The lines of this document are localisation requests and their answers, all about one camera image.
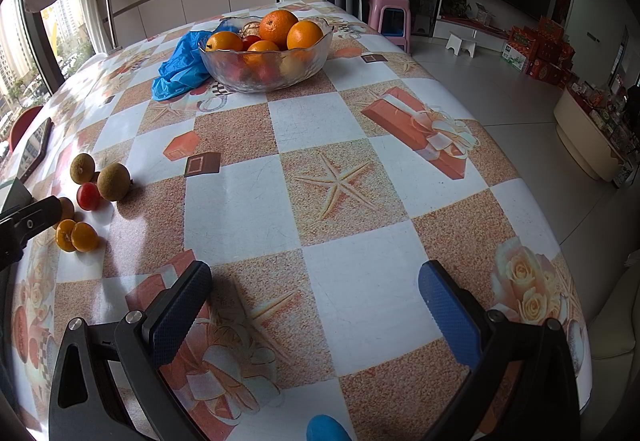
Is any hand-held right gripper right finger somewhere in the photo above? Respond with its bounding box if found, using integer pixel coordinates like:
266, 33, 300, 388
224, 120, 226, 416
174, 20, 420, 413
418, 260, 583, 441

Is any green potted plant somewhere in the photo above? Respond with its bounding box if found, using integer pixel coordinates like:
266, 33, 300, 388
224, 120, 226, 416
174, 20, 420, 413
440, 0, 472, 18

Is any clear glass bowl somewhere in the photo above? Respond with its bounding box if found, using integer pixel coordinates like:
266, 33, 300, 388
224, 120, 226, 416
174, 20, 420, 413
198, 16, 335, 94

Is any yellowish orange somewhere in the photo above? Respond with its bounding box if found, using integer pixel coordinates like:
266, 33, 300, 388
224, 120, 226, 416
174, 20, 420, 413
287, 20, 324, 50
205, 31, 245, 52

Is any pink plastic stool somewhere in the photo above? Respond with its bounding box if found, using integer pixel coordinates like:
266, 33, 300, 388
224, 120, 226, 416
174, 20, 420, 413
366, 0, 412, 54

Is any white curved cabinet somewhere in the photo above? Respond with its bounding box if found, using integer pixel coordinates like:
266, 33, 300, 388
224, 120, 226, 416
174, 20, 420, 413
552, 86, 626, 182

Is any large deep orange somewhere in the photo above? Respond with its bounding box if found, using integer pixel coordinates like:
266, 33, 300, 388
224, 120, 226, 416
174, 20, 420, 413
259, 10, 300, 50

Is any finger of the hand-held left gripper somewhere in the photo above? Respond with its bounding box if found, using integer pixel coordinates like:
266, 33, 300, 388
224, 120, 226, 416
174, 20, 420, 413
0, 196, 63, 269

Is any person's right hand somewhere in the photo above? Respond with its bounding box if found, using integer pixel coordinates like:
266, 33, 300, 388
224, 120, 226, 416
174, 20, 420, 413
306, 414, 352, 441

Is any black smartphone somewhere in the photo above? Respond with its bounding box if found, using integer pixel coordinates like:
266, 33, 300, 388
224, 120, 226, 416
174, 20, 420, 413
14, 117, 53, 182

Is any blue plastic bag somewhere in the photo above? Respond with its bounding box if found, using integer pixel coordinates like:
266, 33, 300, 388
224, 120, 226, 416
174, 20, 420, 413
151, 18, 241, 102

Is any small white step stool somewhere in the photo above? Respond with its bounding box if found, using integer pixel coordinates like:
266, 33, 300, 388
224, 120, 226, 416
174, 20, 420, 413
446, 32, 478, 58

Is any brown-yellow round fruit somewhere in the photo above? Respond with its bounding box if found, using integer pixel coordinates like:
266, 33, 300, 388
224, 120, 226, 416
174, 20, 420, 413
70, 153, 96, 185
96, 163, 132, 202

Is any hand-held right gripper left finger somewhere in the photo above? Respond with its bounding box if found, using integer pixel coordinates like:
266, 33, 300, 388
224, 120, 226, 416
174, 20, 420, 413
48, 261, 213, 441

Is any stack of red gift boxes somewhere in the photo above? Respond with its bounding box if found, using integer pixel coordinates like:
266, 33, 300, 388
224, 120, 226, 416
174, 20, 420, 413
501, 17, 576, 89

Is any red chair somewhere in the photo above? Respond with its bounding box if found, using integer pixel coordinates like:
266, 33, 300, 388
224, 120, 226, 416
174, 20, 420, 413
8, 105, 45, 154

